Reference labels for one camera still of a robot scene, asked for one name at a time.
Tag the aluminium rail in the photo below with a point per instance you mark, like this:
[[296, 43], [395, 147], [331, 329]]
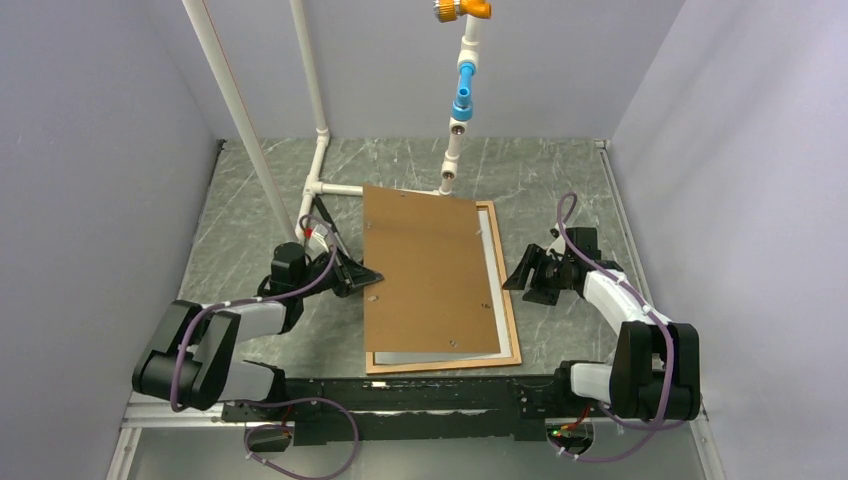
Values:
[[158, 443]]

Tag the building photo print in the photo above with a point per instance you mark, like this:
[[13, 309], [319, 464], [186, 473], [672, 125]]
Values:
[[399, 358]]

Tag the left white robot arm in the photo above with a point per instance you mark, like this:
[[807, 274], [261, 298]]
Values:
[[190, 359]]

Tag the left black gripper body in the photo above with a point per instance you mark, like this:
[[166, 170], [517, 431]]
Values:
[[329, 282]]

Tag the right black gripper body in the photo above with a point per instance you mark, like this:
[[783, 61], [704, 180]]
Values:
[[550, 277]]

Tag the blue pipe fitting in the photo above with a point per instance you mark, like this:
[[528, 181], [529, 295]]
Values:
[[462, 106]]

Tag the brown wooden picture frame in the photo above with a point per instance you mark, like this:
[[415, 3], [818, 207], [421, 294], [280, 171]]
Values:
[[505, 316]]

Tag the orange pipe fitting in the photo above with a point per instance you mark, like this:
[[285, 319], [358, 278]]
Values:
[[451, 10]]

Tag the brown fibreboard backing board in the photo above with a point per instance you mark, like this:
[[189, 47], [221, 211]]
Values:
[[430, 251]]

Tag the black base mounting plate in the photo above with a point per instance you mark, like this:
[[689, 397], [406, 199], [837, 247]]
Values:
[[319, 411]]

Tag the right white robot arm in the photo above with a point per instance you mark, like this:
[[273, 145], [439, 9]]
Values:
[[655, 366]]

